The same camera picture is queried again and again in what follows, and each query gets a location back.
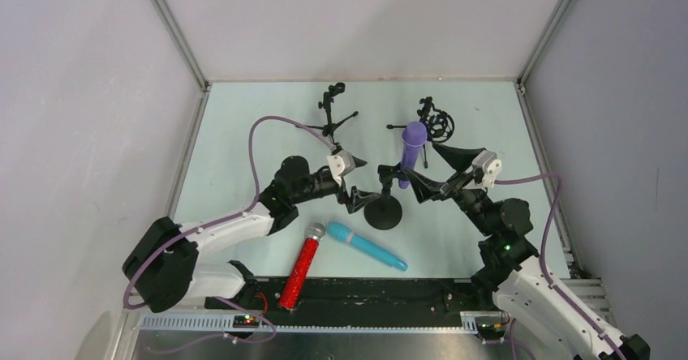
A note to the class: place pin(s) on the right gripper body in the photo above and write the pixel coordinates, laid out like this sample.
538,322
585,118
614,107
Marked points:
457,181

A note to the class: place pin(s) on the blue microphone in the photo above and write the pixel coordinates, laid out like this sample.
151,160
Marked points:
346,235

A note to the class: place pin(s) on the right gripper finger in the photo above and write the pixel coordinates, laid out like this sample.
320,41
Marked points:
459,159
426,189

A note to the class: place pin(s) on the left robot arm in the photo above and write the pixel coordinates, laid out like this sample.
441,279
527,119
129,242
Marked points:
170,264

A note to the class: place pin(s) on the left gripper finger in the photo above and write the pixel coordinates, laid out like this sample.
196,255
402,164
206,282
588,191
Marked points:
358,199
353,162

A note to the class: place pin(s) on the black shock-mount tripod stand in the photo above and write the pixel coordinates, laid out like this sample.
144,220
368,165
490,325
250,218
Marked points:
440,125

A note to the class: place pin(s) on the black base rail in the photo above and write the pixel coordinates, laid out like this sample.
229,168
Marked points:
366,302

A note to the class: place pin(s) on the black round-base mic stand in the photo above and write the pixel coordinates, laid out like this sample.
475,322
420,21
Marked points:
385,212

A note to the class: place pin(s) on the circuit board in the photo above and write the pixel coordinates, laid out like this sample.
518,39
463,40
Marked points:
245,321
490,329

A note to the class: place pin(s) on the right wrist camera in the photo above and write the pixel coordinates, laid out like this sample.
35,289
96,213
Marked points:
486,167

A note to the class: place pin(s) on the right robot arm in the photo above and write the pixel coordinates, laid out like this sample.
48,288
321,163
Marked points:
515,277

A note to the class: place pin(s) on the red glitter microphone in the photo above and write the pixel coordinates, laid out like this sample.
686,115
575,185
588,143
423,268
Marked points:
295,282

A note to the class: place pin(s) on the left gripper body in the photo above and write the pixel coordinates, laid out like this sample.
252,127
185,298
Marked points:
344,184

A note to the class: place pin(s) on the purple microphone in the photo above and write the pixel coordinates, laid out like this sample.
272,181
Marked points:
414,137

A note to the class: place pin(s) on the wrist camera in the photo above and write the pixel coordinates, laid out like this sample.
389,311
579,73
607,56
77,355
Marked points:
486,167
340,164

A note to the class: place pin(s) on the right circuit board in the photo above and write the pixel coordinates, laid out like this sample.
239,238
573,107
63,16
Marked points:
490,329

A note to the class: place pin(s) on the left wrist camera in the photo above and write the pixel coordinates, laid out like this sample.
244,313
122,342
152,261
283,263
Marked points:
340,164

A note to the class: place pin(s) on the left circuit board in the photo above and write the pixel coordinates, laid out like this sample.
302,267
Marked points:
245,321

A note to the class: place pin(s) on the black tripod mic stand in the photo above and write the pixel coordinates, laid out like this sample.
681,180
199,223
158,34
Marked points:
328,129

